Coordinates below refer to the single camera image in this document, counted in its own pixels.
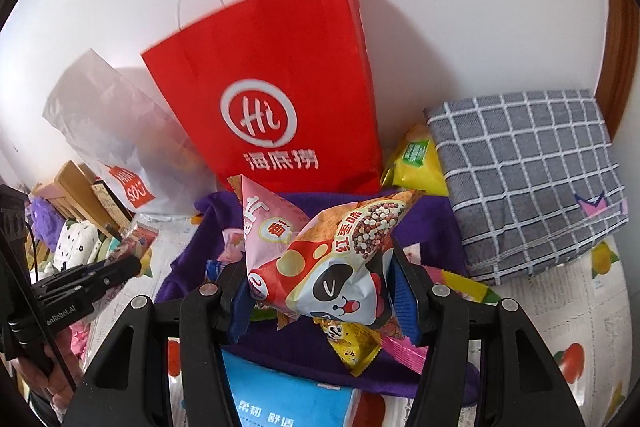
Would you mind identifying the blue snack packet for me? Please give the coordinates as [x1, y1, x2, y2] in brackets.
[205, 259, 229, 282]

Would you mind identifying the pink peach candy packet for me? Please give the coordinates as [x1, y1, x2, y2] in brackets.
[218, 228, 245, 265]

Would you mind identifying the panda triangular snack bag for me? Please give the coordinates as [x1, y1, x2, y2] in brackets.
[229, 176, 423, 329]

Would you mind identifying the yellow snack packet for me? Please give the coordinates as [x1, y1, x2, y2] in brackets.
[314, 317, 382, 377]

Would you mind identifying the pink snack bag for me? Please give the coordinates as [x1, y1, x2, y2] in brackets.
[380, 334, 427, 374]

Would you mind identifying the person's left hand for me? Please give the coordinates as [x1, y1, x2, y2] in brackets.
[8, 325, 87, 410]

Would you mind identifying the white spotted plush toy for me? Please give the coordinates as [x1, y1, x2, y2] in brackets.
[52, 219, 102, 272]

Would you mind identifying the brown patterned box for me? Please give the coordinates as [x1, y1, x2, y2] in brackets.
[91, 179, 132, 231]

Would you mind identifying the purple plush item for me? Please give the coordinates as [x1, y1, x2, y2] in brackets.
[27, 196, 65, 251]

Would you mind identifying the wooden chair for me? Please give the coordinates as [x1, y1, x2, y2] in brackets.
[32, 161, 118, 235]

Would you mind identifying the blue tissue pack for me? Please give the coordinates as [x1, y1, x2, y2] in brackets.
[222, 351, 354, 427]

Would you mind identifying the fruit print tablecloth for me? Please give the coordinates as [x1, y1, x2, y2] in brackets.
[81, 210, 634, 427]

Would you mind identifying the white Miniso plastic bag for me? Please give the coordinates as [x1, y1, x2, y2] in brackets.
[42, 50, 217, 216]

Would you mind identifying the grey checked folded cloth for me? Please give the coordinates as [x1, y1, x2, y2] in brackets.
[425, 90, 628, 284]

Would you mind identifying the red Haidilao paper bag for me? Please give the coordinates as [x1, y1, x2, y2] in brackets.
[143, 0, 382, 194]

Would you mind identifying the yellow green snack bag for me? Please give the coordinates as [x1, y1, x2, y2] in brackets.
[380, 124, 449, 197]

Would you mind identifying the brown wooden door frame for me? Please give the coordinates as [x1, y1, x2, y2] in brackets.
[596, 0, 639, 139]

